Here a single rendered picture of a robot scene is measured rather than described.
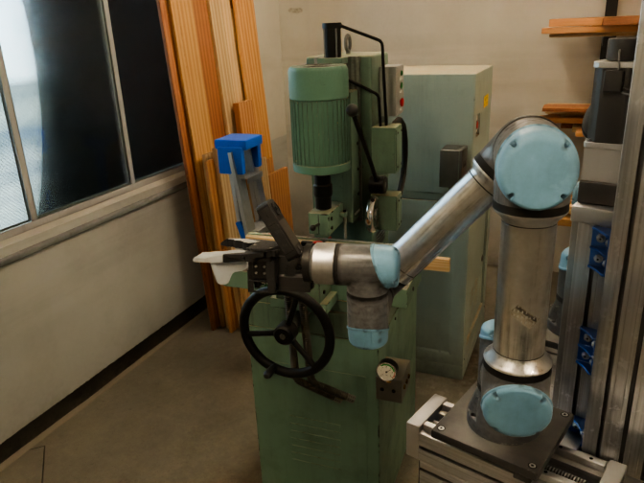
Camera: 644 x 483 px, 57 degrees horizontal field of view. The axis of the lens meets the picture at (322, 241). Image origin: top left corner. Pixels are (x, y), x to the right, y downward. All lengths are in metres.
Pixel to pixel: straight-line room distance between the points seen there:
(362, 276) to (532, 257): 0.28
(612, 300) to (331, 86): 0.92
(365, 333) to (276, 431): 1.12
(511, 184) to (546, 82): 3.03
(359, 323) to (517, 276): 0.28
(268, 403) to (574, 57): 2.74
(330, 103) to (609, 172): 0.79
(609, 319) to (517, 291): 0.34
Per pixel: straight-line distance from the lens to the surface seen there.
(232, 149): 2.63
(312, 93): 1.72
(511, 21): 3.93
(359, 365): 1.87
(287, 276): 1.07
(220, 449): 2.60
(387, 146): 1.94
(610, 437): 1.44
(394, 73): 2.01
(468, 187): 1.09
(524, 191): 0.92
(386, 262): 1.01
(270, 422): 2.13
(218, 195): 3.18
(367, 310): 1.05
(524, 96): 3.95
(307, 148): 1.75
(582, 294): 1.37
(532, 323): 1.04
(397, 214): 1.98
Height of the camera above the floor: 1.62
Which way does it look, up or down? 20 degrees down
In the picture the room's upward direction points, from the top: 2 degrees counter-clockwise
